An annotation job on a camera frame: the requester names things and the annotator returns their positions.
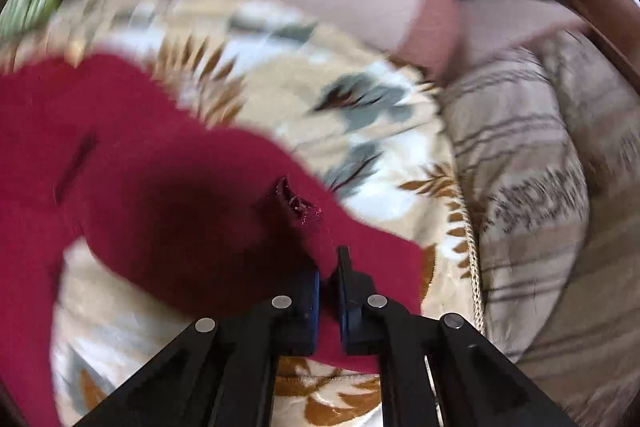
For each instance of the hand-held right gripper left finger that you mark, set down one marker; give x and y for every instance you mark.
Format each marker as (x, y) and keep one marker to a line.
(314, 307)

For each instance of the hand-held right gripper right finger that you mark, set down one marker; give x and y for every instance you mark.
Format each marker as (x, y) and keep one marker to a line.
(345, 307)

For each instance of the striped beige pillow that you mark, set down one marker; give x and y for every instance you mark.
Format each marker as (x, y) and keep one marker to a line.
(530, 207)

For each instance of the leaf print blanket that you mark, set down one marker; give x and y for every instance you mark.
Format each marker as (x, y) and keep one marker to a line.
(320, 72)

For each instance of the dark red knit garment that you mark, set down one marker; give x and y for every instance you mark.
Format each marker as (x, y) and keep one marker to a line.
(165, 187)

